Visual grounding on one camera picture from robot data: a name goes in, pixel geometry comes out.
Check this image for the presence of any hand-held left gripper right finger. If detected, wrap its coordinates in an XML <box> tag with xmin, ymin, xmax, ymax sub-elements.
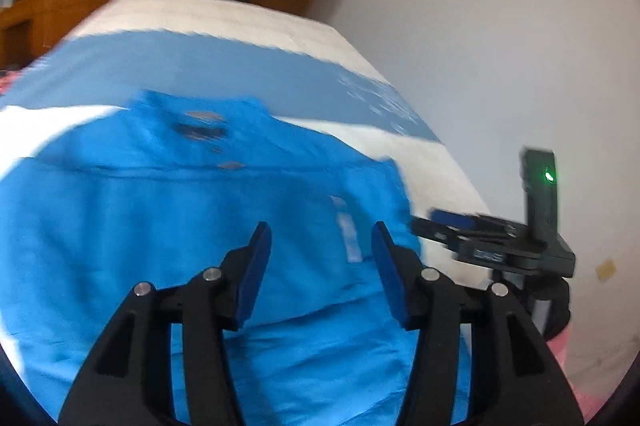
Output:
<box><xmin>371</xmin><ymin>222</ymin><xmax>583</xmax><ymax>426</ymax></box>

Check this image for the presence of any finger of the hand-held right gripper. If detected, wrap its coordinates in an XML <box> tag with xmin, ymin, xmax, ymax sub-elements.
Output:
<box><xmin>431</xmin><ymin>208</ymin><xmax>521</xmax><ymax>234</ymax></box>
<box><xmin>411</xmin><ymin>218</ymin><xmax>481</xmax><ymax>257</ymax></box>

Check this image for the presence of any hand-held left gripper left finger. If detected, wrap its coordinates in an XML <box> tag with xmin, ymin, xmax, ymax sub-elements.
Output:
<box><xmin>59</xmin><ymin>222</ymin><xmax>273</xmax><ymax>426</ymax></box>

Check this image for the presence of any blue padded jacket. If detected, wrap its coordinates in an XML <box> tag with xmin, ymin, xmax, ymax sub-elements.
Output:
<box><xmin>0</xmin><ymin>90</ymin><xmax>473</xmax><ymax>426</ymax></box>

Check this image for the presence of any pink cloth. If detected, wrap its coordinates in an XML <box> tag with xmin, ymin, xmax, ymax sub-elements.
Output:
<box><xmin>544</xmin><ymin>320</ymin><xmax>572</xmax><ymax>379</ymax></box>

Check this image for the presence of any white and blue striped bedsheet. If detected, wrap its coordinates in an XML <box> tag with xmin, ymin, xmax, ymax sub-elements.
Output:
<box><xmin>0</xmin><ymin>0</ymin><xmax>493</xmax><ymax>357</ymax></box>

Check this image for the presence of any pink patterned blanket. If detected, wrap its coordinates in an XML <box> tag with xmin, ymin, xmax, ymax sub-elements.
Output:
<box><xmin>0</xmin><ymin>66</ymin><xmax>23</xmax><ymax>97</ymax></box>

